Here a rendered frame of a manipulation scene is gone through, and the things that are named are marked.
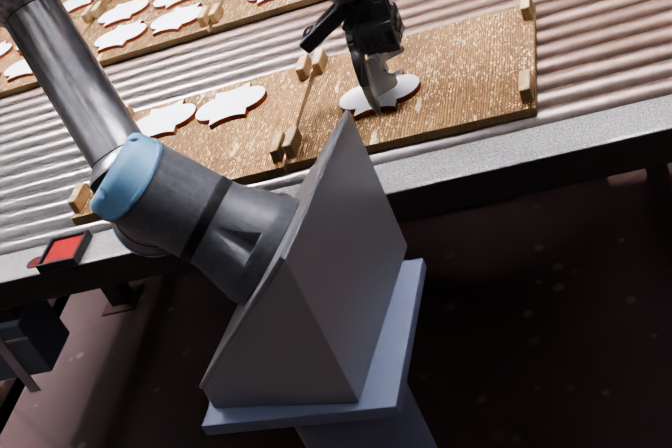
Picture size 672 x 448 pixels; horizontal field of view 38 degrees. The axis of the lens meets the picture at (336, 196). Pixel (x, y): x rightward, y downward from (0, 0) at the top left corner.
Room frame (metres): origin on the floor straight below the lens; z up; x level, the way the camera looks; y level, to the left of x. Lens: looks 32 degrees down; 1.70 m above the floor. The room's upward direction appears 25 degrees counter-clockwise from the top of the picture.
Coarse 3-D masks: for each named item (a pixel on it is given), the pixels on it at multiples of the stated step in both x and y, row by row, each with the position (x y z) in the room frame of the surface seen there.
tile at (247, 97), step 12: (216, 96) 1.73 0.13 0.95; (228, 96) 1.71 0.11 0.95; (240, 96) 1.68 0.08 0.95; (252, 96) 1.66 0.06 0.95; (264, 96) 1.65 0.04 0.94; (204, 108) 1.70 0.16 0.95; (216, 108) 1.68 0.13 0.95; (228, 108) 1.66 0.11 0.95; (240, 108) 1.64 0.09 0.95; (252, 108) 1.63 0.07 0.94; (204, 120) 1.66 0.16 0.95; (216, 120) 1.63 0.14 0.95; (228, 120) 1.63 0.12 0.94
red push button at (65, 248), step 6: (60, 240) 1.49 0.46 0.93; (66, 240) 1.48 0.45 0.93; (72, 240) 1.48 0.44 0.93; (78, 240) 1.47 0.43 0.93; (54, 246) 1.48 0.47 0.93; (60, 246) 1.47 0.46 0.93; (66, 246) 1.46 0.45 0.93; (72, 246) 1.46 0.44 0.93; (54, 252) 1.46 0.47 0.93; (60, 252) 1.45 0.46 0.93; (66, 252) 1.45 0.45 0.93; (72, 252) 1.44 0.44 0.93; (48, 258) 1.45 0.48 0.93; (54, 258) 1.44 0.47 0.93; (60, 258) 1.43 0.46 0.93
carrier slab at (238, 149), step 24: (288, 72) 1.72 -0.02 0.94; (312, 72) 1.68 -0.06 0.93; (192, 96) 1.80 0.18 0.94; (288, 96) 1.62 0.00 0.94; (240, 120) 1.61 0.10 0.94; (264, 120) 1.57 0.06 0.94; (288, 120) 1.53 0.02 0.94; (168, 144) 1.65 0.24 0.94; (192, 144) 1.61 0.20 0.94; (216, 144) 1.56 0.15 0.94; (240, 144) 1.52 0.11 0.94; (264, 144) 1.49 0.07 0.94; (216, 168) 1.48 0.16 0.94; (240, 168) 1.44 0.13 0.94; (264, 168) 1.41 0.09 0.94; (72, 216) 1.54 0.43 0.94; (96, 216) 1.52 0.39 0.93
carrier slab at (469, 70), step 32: (448, 32) 1.58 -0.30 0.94; (480, 32) 1.53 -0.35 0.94; (512, 32) 1.48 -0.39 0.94; (352, 64) 1.63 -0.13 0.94; (416, 64) 1.52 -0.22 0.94; (448, 64) 1.47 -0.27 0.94; (480, 64) 1.42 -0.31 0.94; (512, 64) 1.38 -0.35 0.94; (320, 96) 1.56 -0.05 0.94; (416, 96) 1.42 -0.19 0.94; (448, 96) 1.37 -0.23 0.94; (480, 96) 1.33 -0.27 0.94; (512, 96) 1.29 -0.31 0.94; (320, 128) 1.45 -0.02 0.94; (384, 128) 1.36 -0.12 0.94; (416, 128) 1.32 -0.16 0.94; (448, 128) 1.29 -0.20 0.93; (288, 160) 1.40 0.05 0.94
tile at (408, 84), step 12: (396, 72) 1.50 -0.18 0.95; (408, 84) 1.44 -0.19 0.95; (420, 84) 1.44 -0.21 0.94; (348, 96) 1.50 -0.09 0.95; (360, 96) 1.48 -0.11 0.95; (384, 96) 1.44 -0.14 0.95; (396, 96) 1.42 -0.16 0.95; (408, 96) 1.42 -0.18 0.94; (348, 108) 1.46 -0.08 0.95; (360, 108) 1.44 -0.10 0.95; (384, 108) 1.41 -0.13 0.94; (396, 108) 1.40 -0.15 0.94
